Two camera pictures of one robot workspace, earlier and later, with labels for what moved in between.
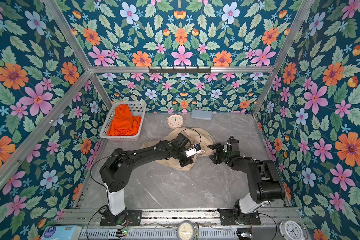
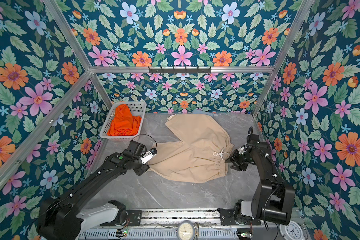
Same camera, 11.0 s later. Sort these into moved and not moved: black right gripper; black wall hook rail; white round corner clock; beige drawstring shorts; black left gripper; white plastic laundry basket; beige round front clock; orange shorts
Moved: black left gripper; beige drawstring shorts; black right gripper
Not moved: black wall hook rail; orange shorts; white plastic laundry basket; white round corner clock; beige round front clock
